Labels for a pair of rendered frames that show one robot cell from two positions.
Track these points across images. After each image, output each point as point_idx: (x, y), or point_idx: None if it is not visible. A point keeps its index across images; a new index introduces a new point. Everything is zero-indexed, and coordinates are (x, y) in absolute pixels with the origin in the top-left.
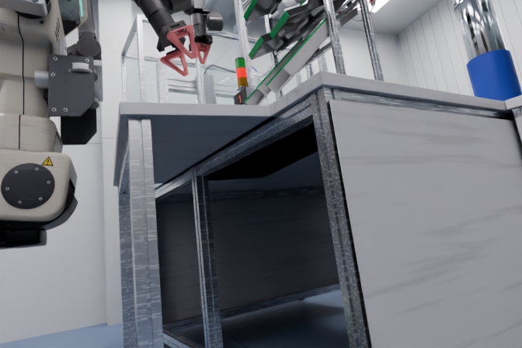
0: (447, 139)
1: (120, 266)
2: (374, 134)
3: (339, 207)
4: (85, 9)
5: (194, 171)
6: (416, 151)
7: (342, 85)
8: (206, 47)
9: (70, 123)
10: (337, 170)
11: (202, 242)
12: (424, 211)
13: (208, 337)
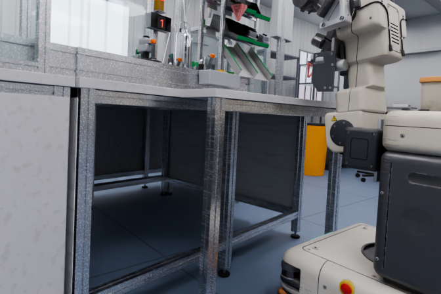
0: (258, 122)
1: (218, 191)
2: (291, 124)
3: (304, 147)
4: None
5: None
6: (273, 128)
7: None
8: (239, 10)
9: (328, 74)
10: (306, 136)
11: (235, 161)
12: (275, 147)
13: (231, 225)
